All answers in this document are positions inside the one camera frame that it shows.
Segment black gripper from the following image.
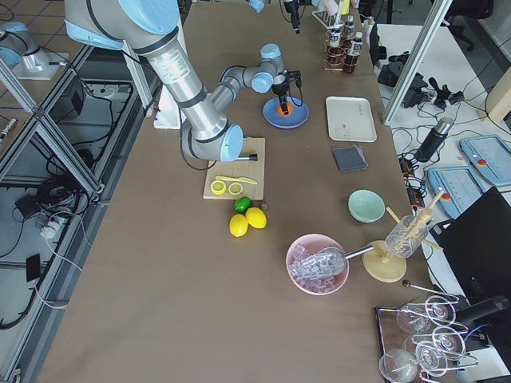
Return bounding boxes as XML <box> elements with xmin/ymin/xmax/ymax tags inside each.
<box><xmin>282</xmin><ymin>0</ymin><xmax>311</xmax><ymax>34</ymax></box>
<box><xmin>271</xmin><ymin>69</ymin><xmax>302</xmax><ymax>116</ymax></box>

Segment orange fruit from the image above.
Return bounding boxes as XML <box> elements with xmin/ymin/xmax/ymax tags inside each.
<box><xmin>277</xmin><ymin>102</ymin><xmax>293</xmax><ymax>116</ymax></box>

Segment blue round plate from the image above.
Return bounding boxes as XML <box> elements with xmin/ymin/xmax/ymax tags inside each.
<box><xmin>263</xmin><ymin>96</ymin><xmax>309</xmax><ymax>129</ymax></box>

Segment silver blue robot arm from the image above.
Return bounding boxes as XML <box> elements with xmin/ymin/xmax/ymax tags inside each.
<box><xmin>246</xmin><ymin>0</ymin><xmax>319</xmax><ymax>34</ymax></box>
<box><xmin>65</xmin><ymin>1</ymin><xmax>291</xmax><ymax>162</ymax></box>

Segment pink cup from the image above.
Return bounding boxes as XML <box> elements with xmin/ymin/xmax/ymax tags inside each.
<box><xmin>323</xmin><ymin>0</ymin><xmax>339</xmax><ymax>16</ymax></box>

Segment yellow cup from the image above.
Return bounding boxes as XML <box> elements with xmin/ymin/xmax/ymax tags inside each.
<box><xmin>339</xmin><ymin>0</ymin><xmax>351</xmax><ymax>15</ymax></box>

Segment tea bottle one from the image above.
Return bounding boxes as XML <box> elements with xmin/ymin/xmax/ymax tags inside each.
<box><xmin>326</xmin><ymin>22</ymin><xmax>343</xmax><ymax>69</ymax></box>

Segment tea bottle two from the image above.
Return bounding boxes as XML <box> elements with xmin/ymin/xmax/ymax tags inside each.
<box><xmin>343</xmin><ymin>15</ymin><xmax>355</xmax><ymax>51</ymax></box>

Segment steel muddler with black tip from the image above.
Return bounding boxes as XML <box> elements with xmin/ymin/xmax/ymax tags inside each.
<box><xmin>236</xmin><ymin>153</ymin><xmax>258</xmax><ymax>161</ymax></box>

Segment cream rabbit tray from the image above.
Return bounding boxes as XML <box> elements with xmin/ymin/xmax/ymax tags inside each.
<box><xmin>325</xmin><ymin>96</ymin><xmax>377</xmax><ymax>143</ymax></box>

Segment tea bottle three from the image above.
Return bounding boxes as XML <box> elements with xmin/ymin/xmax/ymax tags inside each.
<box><xmin>343</xmin><ymin>32</ymin><xmax>363</xmax><ymax>73</ymax></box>

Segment wooden cutting board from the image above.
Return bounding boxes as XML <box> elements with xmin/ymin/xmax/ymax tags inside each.
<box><xmin>203</xmin><ymin>138</ymin><xmax>266</xmax><ymax>200</ymax></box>

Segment grey folded cloth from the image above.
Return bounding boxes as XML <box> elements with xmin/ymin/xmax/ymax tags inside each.
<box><xmin>332</xmin><ymin>145</ymin><xmax>368</xmax><ymax>172</ymax></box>

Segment lemon half slice lower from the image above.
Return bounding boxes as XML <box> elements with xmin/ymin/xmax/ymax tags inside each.
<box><xmin>227</xmin><ymin>182</ymin><xmax>244</xmax><ymax>195</ymax></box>

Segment lemon half slice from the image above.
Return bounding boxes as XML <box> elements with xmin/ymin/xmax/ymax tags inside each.
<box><xmin>210</xmin><ymin>180</ymin><xmax>227</xmax><ymax>195</ymax></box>
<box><xmin>227</xmin><ymin>182</ymin><xmax>244</xmax><ymax>195</ymax></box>

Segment yellow plastic knife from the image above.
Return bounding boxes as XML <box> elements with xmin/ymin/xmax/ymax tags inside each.
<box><xmin>214</xmin><ymin>176</ymin><xmax>258</xmax><ymax>185</ymax></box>

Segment lemon half slice upper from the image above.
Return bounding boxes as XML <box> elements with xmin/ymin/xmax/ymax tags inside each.
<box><xmin>210</xmin><ymin>180</ymin><xmax>227</xmax><ymax>195</ymax></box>

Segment green lime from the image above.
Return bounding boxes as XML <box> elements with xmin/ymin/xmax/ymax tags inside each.
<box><xmin>233</xmin><ymin>196</ymin><xmax>252</xmax><ymax>214</ymax></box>

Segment whole yellow lemon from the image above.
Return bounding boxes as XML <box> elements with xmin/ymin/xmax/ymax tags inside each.
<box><xmin>229</xmin><ymin>214</ymin><xmax>248</xmax><ymax>238</ymax></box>
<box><xmin>245</xmin><ymin>207</ymin><xmax>267</xmax><ymax>229</ymax></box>

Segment green bowl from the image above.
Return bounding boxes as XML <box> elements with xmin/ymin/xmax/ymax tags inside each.
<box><xmin>348</xmin><ymin>189</ymin><xmax>386</xmax><ymax>223</ymax></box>

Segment pink bowl with ice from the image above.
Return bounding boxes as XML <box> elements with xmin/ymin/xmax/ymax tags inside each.
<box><xmin>286</xmin><ymin>234</ymin><xmax>350</xmax><ymax>295</ymax></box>

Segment black thermos bottle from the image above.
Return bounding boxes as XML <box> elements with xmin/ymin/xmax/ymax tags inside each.
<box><xmin>414</xmin><ymin>117</ymin><xmax>454</xmax><ymax>163</ymax></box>

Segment steel ice scoop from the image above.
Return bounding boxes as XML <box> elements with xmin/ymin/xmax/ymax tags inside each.
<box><xmin>315</xmin><ymin>244</ymin><xmax>374</xmax><ymax>278</ymax></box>

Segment clear glass mug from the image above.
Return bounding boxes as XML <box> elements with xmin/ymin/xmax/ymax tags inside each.
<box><xmin>385</xmin><ymin>215</ymin><xmax>428</xmax><ymax>259</ymax></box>

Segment wooden cup tree stand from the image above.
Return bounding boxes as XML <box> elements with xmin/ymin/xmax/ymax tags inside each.
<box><xmin>362</xmin><ymin>188</ymin><xmax>444</xmax><ymax>282</ymax></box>

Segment blue teach pendant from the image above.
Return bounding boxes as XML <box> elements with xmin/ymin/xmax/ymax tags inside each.
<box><xmin>459</xmin><ymin>135</ymin><xmax>510</xmax><ymax>187</ymax></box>
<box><xmin>427</xmin><ymin>166</ymin><xmax>486</xmax><ymax>219</ymax></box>

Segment wine glass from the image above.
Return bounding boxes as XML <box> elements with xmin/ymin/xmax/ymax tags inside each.
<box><xmin>378</xmin><ymin>349</ymin><xmax>418</xmax><ymax>382</ymax></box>
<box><xmin>396</xmin><ymin>305</ymin><xmax>431</xmax><ymax>334</ymax></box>

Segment copper wire bottle rack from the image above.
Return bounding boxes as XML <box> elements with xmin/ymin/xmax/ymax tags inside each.
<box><xmin>323</xmin><ymin>22</ymin><xmax>358</xmax><ymax>73</ymax></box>

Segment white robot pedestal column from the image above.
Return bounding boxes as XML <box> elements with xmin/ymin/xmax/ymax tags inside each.
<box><xmin>153</xmin><ymin>11</ymin><xmax>192</xmax><ymax>131</ymax></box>

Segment aluminium frame post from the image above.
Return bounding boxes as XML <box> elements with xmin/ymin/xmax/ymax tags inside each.
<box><xmin>382</xmin><ymin>0</ymin><xmax>452</xmax><ymax>127</ymax></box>

